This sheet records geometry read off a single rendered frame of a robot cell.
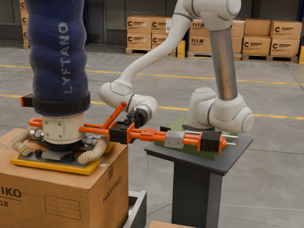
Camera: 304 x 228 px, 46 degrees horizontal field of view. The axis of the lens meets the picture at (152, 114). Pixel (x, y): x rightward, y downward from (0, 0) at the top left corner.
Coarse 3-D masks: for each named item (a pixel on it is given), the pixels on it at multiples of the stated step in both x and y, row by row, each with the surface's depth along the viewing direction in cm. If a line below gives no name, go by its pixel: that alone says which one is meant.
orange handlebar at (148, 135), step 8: (32, 120) 150; (40, 120) 151; (80, 128) 143; (88, 128) 142; (96, 128) 142; (136, 128) 143; (144, 128) 142; (136, 136) 138; (144, 136) 137; (152, 136) 136; (160, 136) 136; (192, 136) 137; (192, 144) 133; (200, 144) 132; (224, 144) 131
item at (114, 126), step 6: (114, 126) 143; (120, 126) 143; (132, 126) 141; (108, 132) 139; (114, 132) 137; (120, 132) 137; (126, 132) 137; (132, 132) 142; (114, 138) 138; (120, 138) 138; (126, 138) 138; (132, 138) 143
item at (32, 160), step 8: (32, 152) 147; (40, 152) 143; (16, 160) 142; (24, 160) 142; (32, 160) 141; (40, 160) 141; (48, 160) 141; (56, 160) 141; (64, 160) 141; (72, 160) 140; (96, 160) 143; (48, 168) 139; (56, 168) 138; (64, 168) 137; (72, 168) 136; (80, 168) 136; (88, 168) 136
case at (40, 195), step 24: (0, 144) 162; (120, 144) 164; (0, 168) 141; (24, 168) 141; (96, 168) 142; (120, 168) 158; (0, 192) 142; (24, 192) 138; (48, 192) 134; (72, 192) 131; (96, 192) 135; (120, 192) 161; (0, 216) 146; (24, 216) 142; (48, 216) 139; (72, 216) 135; (96, 216) 138; (120, 216) 165
